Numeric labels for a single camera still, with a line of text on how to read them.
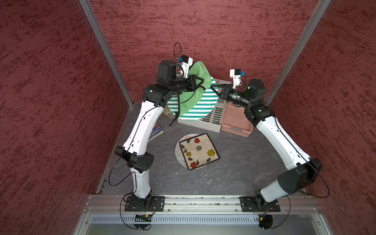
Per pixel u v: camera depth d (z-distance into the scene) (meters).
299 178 0.40
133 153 0.45
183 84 0.56
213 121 1.10
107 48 0.87
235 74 0.61
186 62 0.57
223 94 0.59
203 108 0.65
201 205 0.76
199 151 0.92
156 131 1.01
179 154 0.92
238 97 0.59
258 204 0.66
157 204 0.74
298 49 0.87
